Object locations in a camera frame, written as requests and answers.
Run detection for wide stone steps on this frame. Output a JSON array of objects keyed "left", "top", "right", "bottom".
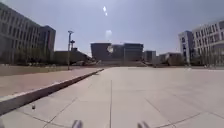
[{"left": 84, "top": 60, "right": 148, "bottom": 68}]

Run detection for dark block building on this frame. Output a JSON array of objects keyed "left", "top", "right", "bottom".
[{"left": 90, "top": 41, "right": 145, "bottom": 63}]

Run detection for low dark building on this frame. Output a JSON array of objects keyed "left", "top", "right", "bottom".
[{"left": 53, "top": 47, "right": 93, "bottom": 66}]

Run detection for small dark building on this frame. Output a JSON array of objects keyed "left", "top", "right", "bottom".
[{"left": 143, "top": 50, "right": 157, "bottom": 64}]

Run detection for pale paved plaza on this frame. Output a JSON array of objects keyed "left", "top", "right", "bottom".
[{"left": 0, "top": 66, "right": 224, "bottom": 128}]

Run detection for lamp pole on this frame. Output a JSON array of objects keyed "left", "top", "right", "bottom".
[{"left": 67, "top": 30, "right": 76, "bottom": 71}]

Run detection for low pale building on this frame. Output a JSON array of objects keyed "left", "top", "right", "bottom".
[{"left": 157, "top": 52, "right": 185, "bottom": 66}]

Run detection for robot's own part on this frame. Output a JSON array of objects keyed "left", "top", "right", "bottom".
[
  {"left": 137, "top": 120, "right": 151, "bottom": 128},
  {"left": 71, "top": 119, "right": 84, "bottom": 128}
]

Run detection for grey stone kerb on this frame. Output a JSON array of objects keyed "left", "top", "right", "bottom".
[{"left": 0, "top": 68, "right": 105, "bottom": 116}]

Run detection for reddish raised paved platform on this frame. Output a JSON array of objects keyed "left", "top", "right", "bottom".
[{"left": 0, "top": 65, "right": 102, "bottom": 98}]

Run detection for large grey building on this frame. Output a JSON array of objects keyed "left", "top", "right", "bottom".
[{"left": 0, "top": 2, "right": 57, "bottom": 66}]

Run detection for white multi-storey building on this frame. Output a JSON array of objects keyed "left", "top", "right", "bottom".
[{"left": 177, "top": 19, "right": 224, "bottom": 67}]

